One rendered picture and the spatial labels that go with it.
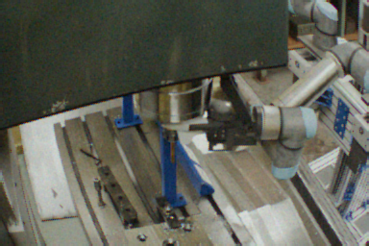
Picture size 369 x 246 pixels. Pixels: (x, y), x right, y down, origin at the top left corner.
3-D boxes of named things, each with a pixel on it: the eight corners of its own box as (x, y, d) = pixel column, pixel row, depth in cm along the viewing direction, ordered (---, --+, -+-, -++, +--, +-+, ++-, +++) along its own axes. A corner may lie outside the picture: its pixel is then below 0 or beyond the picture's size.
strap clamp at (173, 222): (165, 217, 159) (164, 185, 150) (181, 242, 150) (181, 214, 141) (156, 219, 158) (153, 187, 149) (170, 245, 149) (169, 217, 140)
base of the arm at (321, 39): (326, 36, 209) (326, 19, 203) (344, 52, 199) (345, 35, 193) (306, 38, 204) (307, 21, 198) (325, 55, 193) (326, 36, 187)
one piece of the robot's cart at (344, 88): (348, 106, 226) (354, 62, 209) (383, 145, 200) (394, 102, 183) (317, 119, 216) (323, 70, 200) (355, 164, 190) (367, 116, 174)
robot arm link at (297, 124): (313, 148, 116) (320, 119, 111) (276, 149, 115) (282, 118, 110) (307, 128, 122) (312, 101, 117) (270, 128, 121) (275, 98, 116)
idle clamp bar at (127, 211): (111, 177, 173) (108, 164, 169) (141, 228, 154) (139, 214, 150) (99, 180, 172) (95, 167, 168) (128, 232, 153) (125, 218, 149)
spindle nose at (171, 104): (127, 85, 114) (127, 39, 107) (199, 73, 118) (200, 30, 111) (141, 130, 102) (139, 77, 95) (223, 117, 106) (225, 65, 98)
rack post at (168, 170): (182, 194, 168) (182, 119, 150) (187, 205, 164) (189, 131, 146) (152, 201, 165) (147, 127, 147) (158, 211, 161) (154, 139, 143)
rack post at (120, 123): (138, 115, 201) (137, 48, 182) (142, 124, 197) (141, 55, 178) (113, 121, 198) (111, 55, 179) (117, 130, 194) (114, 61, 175)
